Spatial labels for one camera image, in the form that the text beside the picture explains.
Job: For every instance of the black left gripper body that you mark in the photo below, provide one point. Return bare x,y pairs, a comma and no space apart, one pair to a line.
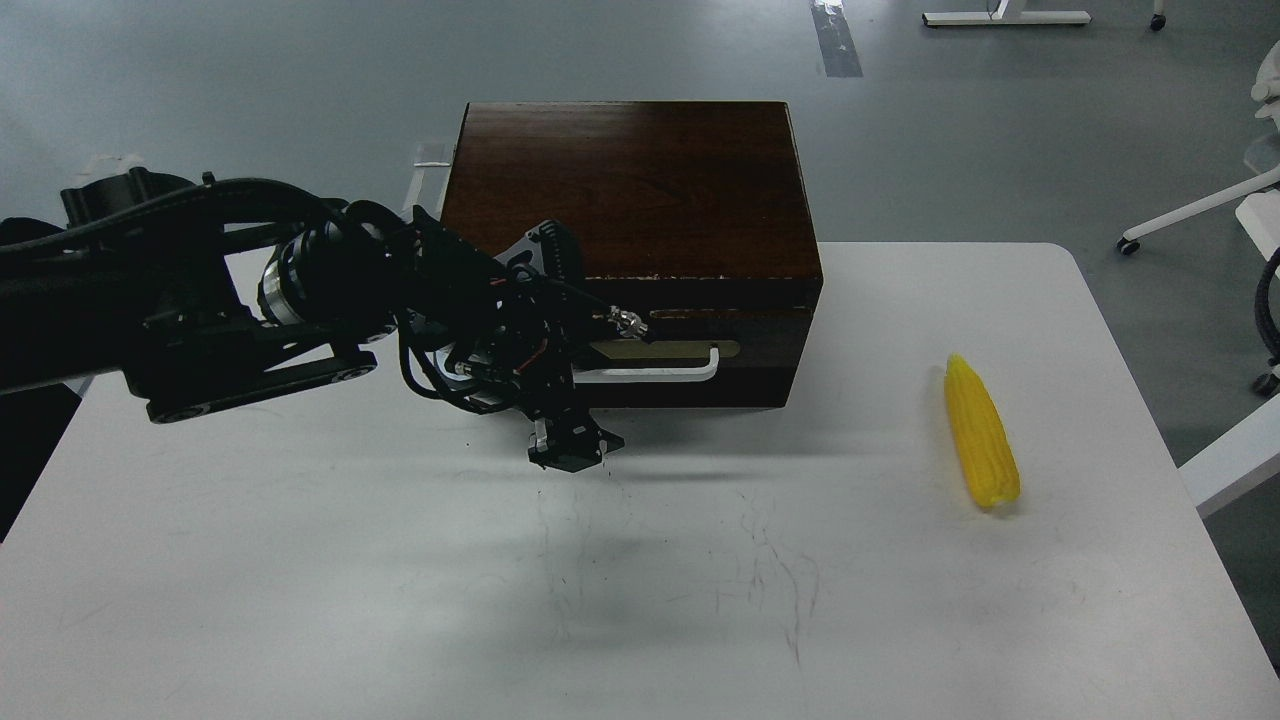
487,334

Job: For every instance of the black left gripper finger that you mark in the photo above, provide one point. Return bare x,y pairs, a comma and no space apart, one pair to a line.
610,322
565,436

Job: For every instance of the white metal drawer handle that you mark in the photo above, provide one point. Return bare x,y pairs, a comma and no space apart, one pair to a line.
654,374

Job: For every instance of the dark wooden drawer front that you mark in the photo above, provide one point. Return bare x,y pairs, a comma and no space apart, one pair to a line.
746,336

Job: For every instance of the yellow corn cob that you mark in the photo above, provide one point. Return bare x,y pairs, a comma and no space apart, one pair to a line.
990,469

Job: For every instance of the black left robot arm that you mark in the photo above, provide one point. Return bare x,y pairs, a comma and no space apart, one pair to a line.
220,293

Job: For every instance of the dark wooden drawer cabinet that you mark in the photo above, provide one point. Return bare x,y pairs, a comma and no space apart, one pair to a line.
653,191

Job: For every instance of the white floor tape mark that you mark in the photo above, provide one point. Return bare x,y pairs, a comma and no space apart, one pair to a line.
431,168

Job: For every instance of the grey floor tape strip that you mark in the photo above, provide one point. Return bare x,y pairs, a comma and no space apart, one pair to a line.
837,49

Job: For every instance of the white rolling stand leg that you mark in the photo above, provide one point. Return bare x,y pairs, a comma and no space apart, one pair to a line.
1129,241

